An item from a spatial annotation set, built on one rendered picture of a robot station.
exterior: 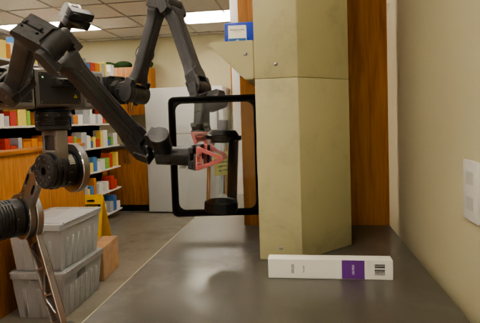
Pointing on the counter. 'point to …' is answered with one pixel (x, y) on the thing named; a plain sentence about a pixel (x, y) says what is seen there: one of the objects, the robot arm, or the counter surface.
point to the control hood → (238, 56)
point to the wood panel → (369, 3)
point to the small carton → (237, 33)
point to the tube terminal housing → (301, 107)
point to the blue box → (241, 24)
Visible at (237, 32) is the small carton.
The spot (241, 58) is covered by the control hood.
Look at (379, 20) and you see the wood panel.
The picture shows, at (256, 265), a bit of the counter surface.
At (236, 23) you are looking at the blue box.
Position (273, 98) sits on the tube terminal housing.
